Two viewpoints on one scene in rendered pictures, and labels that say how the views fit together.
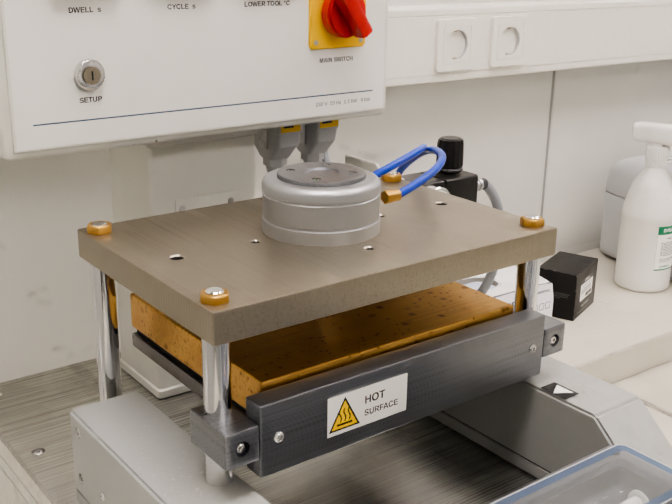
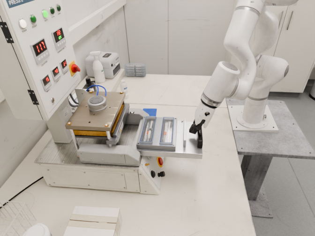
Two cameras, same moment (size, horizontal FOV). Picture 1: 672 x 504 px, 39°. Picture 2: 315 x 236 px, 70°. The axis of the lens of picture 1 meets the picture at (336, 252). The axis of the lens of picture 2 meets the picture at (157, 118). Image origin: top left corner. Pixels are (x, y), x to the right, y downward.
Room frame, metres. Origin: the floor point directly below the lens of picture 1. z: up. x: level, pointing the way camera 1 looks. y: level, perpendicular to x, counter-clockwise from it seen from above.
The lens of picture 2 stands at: (-0.14, 0.41, 1.64)
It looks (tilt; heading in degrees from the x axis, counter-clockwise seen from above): 36 degrees down; 314
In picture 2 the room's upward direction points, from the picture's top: 2 degrees counter-clockwise
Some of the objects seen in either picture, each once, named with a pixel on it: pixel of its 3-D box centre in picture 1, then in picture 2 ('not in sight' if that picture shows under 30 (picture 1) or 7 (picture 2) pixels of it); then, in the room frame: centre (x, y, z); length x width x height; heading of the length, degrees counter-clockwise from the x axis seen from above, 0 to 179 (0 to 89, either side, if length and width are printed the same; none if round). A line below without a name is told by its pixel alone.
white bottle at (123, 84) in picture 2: not in sight; (123, 89); (1.07, -0.48, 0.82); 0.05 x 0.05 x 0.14
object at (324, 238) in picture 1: (317, 247); (93, 108); (0.65, 0.01, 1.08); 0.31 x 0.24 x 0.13; 127
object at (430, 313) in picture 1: (330, 286); (100, 114); (0.61, 0.00, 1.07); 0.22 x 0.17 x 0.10; 127
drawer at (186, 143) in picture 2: not in sight; (168, 134); (0.36, -0.17, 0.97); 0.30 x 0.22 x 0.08; 37
